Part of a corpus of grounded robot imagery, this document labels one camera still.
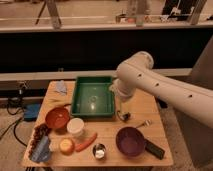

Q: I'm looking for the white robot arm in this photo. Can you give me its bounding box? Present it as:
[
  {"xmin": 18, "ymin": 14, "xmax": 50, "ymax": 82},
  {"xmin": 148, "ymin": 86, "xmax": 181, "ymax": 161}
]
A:
[{"xmin": 110, "ymin": 51, "xmax": 213, "ymax": 128}]

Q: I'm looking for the green plastic tray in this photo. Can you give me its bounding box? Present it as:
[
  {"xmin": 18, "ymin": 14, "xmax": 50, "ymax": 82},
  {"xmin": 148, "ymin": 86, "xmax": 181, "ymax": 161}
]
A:
[{"xmin": 71, "ymin": 76, "xmax": 115, "ymax": 118}]

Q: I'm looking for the wooden table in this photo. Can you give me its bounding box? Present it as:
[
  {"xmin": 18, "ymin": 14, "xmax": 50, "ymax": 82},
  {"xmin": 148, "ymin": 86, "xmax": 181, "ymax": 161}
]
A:
[{"xmin": 22, "ymin": 90, "xmax": 173, "ymax": 168}]

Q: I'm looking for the light blue cloth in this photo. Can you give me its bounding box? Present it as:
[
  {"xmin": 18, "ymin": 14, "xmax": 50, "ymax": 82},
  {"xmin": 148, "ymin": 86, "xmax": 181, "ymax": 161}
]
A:
[{"xmin": 55, "ymin": 80, "xmax": 67, "ymax": 95}]

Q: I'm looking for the white plastic cup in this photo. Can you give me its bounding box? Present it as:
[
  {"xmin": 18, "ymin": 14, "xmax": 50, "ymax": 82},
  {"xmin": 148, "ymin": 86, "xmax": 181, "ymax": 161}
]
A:
[{"xmin": 67, "ymin": 118, "xmax": 84, "ymax": 137}]

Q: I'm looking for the orange bowl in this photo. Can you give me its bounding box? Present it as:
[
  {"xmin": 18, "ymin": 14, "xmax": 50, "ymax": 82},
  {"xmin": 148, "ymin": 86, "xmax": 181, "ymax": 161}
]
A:
[{"xmin": 45, "ymin": 107, "xmax": 70, "ymax": 129}]

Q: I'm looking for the purple bowl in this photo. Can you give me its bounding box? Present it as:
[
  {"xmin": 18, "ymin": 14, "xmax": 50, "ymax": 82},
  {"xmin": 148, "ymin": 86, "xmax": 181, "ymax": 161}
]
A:
[{"xmin": 116, "ymin": 127, "xmax": 146, "ymax": 157}]

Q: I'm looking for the orange carrot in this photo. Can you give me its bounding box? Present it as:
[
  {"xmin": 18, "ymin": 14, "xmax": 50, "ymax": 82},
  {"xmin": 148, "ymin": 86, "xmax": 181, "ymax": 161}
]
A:
[{"xmin": 75, "ymin": 133, "xmax": 98, "ymax": 152}]

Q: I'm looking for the small steel cup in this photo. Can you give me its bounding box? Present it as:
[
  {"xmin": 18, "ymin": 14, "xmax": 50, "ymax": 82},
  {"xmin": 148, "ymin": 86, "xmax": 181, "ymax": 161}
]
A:
[{"xmin": 92, "ymin": 143, "xmax": 106, "ymax": 159}]

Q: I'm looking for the yellow round fruit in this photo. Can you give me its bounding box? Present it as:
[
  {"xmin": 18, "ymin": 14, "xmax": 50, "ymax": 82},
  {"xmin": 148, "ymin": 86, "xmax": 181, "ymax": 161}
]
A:
[{"xmin": 59, "ymin": 138, "xmax": 74, "ymax": 155}]

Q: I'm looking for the blue box on floor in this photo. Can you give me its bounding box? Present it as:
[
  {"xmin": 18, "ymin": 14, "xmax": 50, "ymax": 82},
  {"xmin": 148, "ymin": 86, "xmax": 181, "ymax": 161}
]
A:
[{"xmin": 24, "ymin": 104, "xmax": 41, "ymax": 121}]

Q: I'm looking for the bunch of dark grapes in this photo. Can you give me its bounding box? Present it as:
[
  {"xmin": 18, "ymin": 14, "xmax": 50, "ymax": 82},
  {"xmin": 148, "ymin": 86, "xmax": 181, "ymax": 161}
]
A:
[{"xmin": 29, "ymin": 123, "xmax": 50, "ymax": 154}]

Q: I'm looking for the black rectangular block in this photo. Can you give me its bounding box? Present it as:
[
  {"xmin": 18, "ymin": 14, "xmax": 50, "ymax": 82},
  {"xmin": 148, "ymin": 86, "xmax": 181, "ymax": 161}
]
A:
[{"xmin": 145, "ymin": 140, "xmax": 165, "ymax": 160}]

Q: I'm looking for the blue crumpled bag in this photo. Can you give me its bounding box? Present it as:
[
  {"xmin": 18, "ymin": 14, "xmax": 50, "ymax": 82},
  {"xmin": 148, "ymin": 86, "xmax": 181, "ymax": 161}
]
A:
[{"xmin": 30, "ymin": 136, "xmax": 51, "ymax": 163}]

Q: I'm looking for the black handled brush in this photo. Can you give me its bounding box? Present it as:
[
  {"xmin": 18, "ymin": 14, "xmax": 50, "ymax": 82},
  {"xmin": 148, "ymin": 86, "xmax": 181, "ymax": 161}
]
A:
[{"xmin": 116, "ymin": 101, "xmax": 131, "ymax": 122}]

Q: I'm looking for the black cable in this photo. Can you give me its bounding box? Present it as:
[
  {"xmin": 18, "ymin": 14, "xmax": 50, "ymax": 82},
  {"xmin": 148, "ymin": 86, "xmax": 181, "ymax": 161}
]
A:
[{"xmin": 0, "ymin": 96, "xmax": 29, "ymax": 148}]

